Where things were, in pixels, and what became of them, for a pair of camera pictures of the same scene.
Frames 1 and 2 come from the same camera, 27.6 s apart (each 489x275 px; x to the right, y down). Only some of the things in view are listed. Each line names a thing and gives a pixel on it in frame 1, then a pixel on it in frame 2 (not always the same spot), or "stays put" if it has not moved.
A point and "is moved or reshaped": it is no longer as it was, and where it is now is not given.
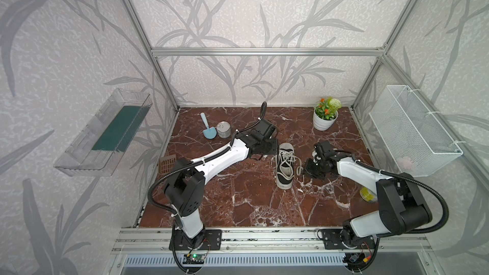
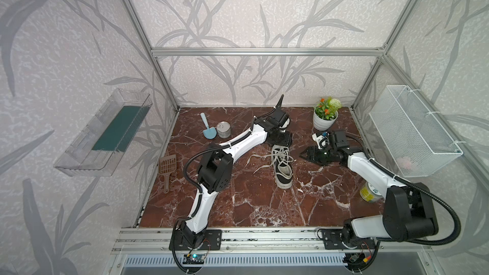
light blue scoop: [211, 132] stays put
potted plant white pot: [323, 125] stays put
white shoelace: [286, 161] is moved or reshaped
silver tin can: [223, 129] stays put
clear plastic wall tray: [97, 149] stays put
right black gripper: [315, 165] to [323, 153]
